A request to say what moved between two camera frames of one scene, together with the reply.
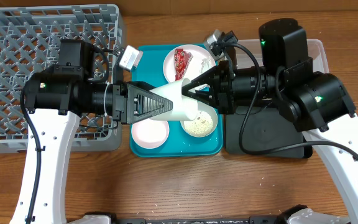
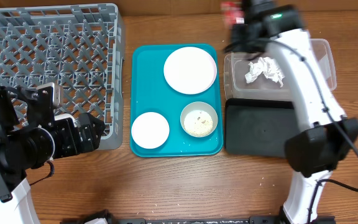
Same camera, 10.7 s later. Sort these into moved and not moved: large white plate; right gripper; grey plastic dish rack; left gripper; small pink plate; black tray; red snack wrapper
Moved: right gripper; red snack wrapper; left gripper
Not moved: small pink plate; black tray; large white plate; grey plastic dish rack
